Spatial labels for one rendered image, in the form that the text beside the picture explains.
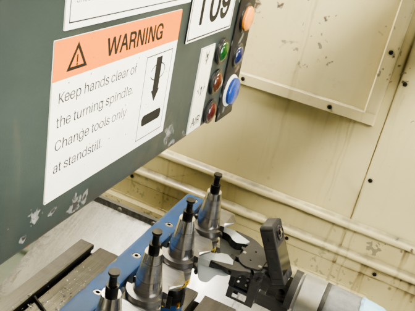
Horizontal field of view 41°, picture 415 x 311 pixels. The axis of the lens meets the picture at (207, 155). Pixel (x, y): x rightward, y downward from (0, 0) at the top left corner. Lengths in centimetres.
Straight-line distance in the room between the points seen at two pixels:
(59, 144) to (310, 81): 102
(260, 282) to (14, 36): 79
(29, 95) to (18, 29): 4
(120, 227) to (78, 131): 131
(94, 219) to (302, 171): 65
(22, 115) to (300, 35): 105
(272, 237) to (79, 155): 62
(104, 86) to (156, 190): 124
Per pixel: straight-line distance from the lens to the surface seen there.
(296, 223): 147
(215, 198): 98
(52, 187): 36
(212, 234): 100
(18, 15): 29
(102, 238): 165
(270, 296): 103
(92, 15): 34
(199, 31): 49
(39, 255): 166
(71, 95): 34
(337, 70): 131
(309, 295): 98
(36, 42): 31
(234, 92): 60
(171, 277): 89
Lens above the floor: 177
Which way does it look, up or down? 26 degrees down
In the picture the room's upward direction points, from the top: 12 degrees clockwise
